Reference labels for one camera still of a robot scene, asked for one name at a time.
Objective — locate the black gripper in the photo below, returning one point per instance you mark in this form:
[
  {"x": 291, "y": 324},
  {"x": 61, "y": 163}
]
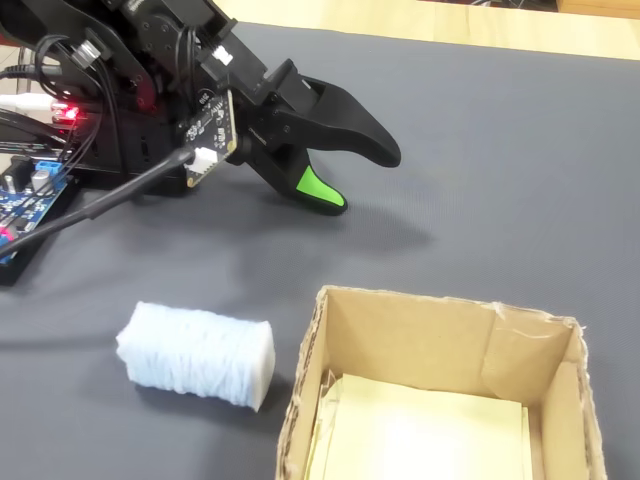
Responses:
[{"x": 240, "y": 60}]

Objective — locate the block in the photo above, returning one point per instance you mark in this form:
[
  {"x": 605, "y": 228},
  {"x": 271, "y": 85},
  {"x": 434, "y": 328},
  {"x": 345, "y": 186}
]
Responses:
[{"x": 200, "y": 356}]

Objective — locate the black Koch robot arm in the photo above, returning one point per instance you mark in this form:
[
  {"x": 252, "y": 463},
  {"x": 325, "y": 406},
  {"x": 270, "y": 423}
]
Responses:
[{"x": 145, "y": 40}]

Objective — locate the open cardboard box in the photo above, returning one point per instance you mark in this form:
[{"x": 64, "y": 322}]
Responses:
[{"x": 415, "y": 340}]

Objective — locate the grey textured mat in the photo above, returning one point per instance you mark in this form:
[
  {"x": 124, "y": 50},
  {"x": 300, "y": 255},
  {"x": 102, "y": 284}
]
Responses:
[{"x": 475, "y": 200}]

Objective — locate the blue driver circuit board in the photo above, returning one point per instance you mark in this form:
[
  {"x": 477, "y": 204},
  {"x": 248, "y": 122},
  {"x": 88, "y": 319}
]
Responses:
[{"x": 25, "y": 206}]

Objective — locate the yellow paper sheet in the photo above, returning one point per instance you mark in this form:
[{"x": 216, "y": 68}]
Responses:
[{"x": 425, "y": 440}]

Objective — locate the small camera circuit board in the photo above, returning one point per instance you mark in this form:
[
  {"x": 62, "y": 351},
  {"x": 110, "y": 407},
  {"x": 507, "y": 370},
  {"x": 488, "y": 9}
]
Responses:
[{"x": 212, "y": 131}]

